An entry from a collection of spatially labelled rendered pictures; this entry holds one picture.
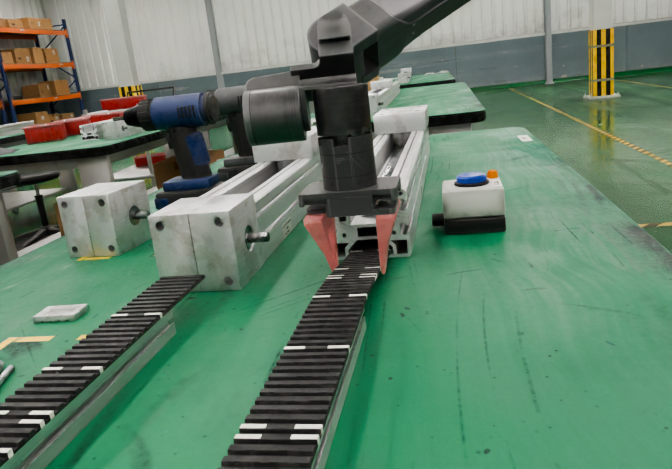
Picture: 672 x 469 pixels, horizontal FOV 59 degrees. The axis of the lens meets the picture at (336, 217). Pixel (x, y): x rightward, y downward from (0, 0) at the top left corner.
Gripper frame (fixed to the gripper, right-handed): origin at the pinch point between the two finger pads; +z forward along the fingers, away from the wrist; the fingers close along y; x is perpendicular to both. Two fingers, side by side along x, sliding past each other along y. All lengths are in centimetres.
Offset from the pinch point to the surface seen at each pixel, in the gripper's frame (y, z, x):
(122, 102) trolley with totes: 273, -14, -434
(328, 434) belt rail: -2.0, 1.2, 28.8
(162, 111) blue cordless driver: 39, -17, -38
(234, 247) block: 14.0, -3.0, 0.0
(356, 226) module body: 1.4, -2.1, -8.9
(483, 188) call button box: -14.5, -3.9, -17.3
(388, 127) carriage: 2, -8, -66
